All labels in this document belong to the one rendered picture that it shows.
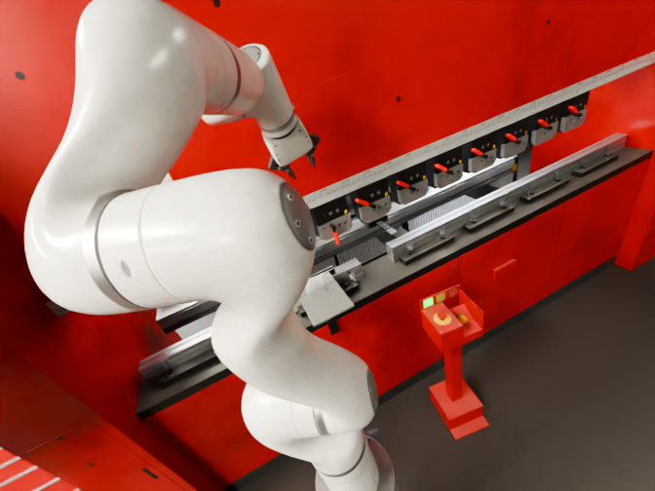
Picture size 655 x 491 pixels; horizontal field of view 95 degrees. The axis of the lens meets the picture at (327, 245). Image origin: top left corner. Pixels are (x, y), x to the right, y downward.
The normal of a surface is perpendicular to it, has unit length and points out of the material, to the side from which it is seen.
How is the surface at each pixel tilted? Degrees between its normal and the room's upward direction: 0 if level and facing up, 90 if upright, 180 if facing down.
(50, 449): 90
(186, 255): 76
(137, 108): 100
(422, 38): 90
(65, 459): 90
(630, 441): 0
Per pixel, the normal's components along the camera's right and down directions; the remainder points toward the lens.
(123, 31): 0.36, -0.18
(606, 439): -0.25, -0.81
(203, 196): -0.14, -0.42
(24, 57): 0.38, 0.43
